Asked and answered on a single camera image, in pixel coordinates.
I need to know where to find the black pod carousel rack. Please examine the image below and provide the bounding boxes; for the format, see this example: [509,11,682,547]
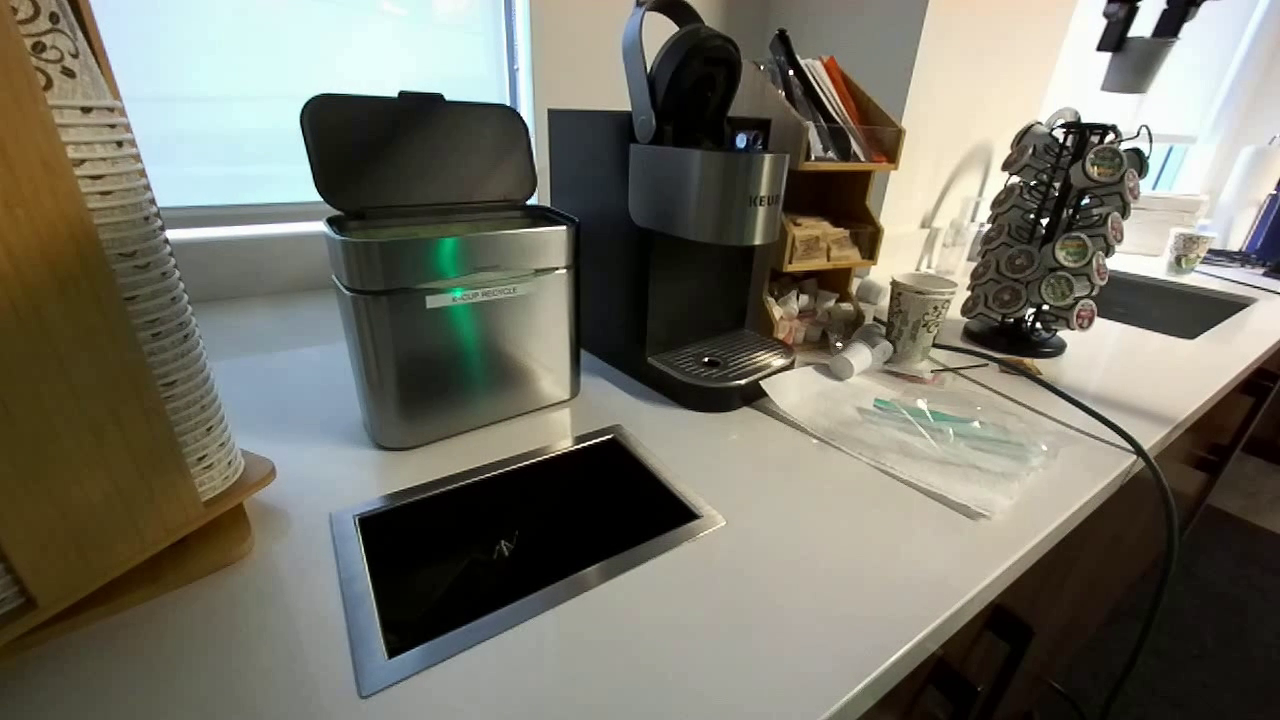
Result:
[958,109,1149,356]

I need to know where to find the black coffee maker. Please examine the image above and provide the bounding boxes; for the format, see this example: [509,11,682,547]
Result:
[547,0,791,411]

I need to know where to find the steel counter trash opening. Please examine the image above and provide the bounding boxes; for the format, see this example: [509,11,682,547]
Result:
[328,424,720,701]

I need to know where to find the steel trash bin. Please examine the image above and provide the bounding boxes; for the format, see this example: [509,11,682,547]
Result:
[301,93,574,446]

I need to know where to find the wooden cup dispenser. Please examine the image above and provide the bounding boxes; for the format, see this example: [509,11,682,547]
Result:
[0,15,276,655]

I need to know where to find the wooden condiment stand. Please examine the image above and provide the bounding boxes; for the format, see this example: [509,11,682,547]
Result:
[764,29,902,350]

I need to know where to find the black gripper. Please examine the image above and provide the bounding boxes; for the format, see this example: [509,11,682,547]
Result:
[1094,0,1203,97]

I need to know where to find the stack of paper cups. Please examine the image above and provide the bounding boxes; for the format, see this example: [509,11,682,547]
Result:
[6,0,248,505]

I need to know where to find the teal cable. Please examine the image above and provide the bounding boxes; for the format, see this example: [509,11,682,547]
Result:
[933,334,1188,720]

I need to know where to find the patterned paper cup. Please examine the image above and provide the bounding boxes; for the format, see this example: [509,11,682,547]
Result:
[884,270,958,373]

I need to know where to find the white creamer cup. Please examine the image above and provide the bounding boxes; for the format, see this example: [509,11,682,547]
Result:
[830,339,890,379]

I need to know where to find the clear zip bag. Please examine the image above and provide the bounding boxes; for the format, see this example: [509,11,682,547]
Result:
[764,369,1066,518]

